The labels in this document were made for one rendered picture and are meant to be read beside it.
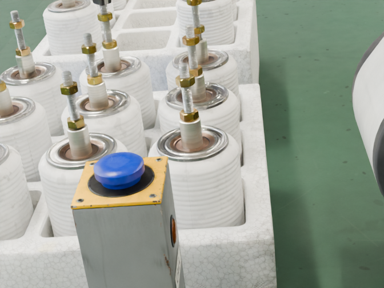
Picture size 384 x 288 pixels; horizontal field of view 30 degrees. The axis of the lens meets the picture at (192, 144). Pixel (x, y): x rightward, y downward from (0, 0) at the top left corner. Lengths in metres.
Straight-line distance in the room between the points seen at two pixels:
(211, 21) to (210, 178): 0.54
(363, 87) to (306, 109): 0.78
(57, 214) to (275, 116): 0.68
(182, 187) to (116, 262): 0.17
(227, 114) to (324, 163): 0.40
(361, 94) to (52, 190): 0.33
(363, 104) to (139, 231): 0.21
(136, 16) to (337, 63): 0.45
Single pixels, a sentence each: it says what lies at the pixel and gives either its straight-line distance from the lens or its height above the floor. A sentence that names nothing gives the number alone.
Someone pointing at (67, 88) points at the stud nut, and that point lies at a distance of 0.73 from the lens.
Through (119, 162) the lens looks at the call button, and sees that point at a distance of 0.57.
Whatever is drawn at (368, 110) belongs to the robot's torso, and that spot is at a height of 0.35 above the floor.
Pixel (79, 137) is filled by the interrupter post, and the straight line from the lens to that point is 0.75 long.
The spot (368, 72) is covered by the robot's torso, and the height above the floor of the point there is 0.36.
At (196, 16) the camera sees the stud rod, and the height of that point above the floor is 0.31.
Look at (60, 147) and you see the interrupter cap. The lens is 0.78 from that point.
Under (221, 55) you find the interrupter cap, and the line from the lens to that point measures 0.97.
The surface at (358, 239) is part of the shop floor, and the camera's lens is 1.02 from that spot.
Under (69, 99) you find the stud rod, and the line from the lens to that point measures 0.74.
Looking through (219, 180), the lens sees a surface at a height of 0.23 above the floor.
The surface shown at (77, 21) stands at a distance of 1.25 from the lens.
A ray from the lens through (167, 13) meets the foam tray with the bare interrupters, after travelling 1.44.
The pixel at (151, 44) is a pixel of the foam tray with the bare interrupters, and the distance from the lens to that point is 1.34.
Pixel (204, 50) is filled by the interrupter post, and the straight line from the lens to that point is 0.95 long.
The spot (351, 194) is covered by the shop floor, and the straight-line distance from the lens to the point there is 1.12.
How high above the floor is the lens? 0.60
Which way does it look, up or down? 28 degrees down
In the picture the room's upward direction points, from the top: 7 degrees counter-clockwise
